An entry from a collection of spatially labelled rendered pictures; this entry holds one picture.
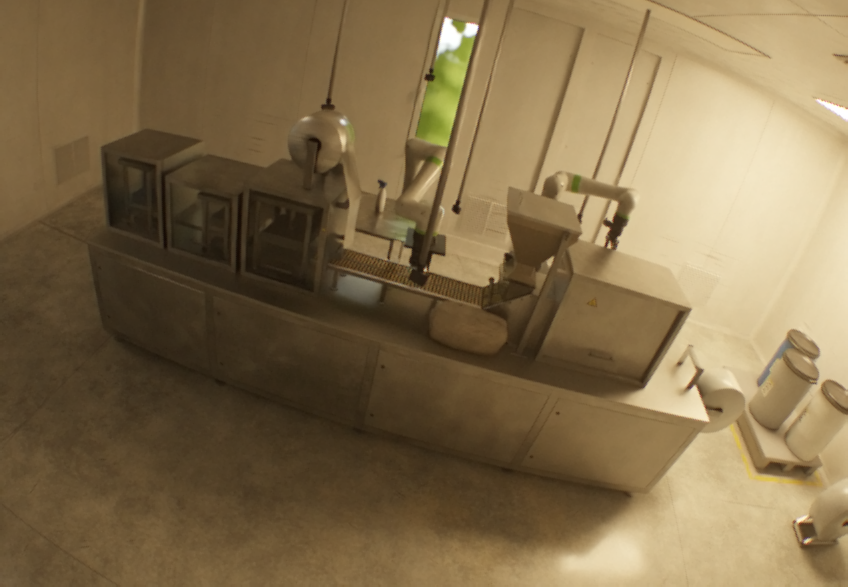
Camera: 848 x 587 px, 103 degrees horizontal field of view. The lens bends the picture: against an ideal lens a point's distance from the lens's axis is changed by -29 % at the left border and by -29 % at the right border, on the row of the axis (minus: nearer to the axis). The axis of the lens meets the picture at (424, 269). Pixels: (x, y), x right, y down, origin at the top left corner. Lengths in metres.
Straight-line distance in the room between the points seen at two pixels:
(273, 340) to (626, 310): 1.80
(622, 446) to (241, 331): 2.18
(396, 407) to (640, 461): 1.45
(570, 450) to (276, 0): 4.59
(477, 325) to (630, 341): 0.81
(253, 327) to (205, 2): 3.83
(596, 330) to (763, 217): 3.46
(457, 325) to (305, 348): 0.79
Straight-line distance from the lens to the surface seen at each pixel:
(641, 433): 2.71
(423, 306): 2.55
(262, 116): 5.15
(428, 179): 2.49
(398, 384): 2.43
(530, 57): 4.49
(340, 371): 2.48
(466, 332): 2.26
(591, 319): 2.37
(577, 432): 2.62
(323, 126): 2.22
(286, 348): 2.52
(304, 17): 4.85
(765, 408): 4.42
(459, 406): 2.47
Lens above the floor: 2.23
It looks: 30 degrees down
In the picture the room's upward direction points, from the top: 14 degrees clockwise
